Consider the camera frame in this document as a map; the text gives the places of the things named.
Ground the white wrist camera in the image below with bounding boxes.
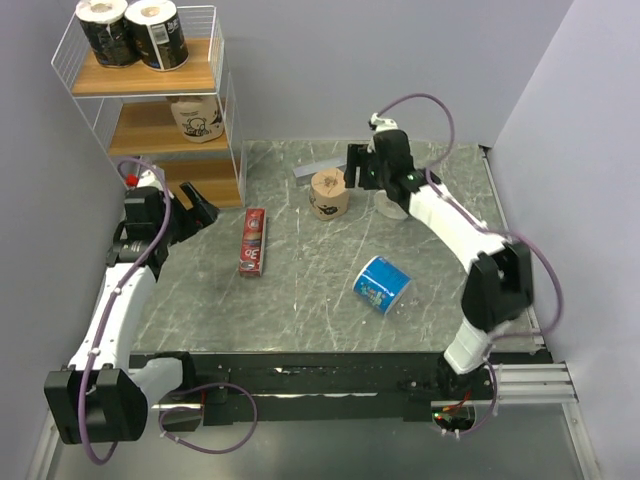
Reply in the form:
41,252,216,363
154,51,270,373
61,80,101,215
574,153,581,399
125,170,163,191
368,113,399,133

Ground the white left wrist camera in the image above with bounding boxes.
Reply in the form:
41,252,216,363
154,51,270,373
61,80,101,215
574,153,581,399
125,170,163,191

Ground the brown paper towel roll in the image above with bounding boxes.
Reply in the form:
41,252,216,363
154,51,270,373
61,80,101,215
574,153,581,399
309,168,349,221
167,96,224,144

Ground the blue paper towel roll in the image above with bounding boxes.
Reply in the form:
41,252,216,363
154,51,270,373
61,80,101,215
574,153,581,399
352,256,411,315
374,190,408,221

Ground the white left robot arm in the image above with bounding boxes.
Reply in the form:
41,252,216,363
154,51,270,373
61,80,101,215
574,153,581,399
44,181,219,445

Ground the red toothpaste box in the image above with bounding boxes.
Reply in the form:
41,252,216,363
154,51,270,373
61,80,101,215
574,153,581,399
238,208,266,277

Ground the white wire wooden shelf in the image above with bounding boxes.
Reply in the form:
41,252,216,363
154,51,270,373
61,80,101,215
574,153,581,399
51,5,247,208

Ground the grey rectangular box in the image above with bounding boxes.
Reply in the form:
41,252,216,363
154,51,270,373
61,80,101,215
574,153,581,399
293,157,346,186

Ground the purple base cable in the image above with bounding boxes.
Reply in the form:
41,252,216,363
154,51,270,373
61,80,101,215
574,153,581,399
158,383,259,456

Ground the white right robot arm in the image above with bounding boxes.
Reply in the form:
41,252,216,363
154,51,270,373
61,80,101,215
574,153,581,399
344,129,534,399

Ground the black paper towel roll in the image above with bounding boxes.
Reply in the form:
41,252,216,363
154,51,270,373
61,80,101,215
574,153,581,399
125,1,189,72
75,0,139,68

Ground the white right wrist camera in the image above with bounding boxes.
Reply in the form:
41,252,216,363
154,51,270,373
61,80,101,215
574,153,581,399
368,113,399,133

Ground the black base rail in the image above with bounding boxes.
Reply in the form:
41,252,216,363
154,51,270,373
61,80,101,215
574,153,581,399
132,351,554,426

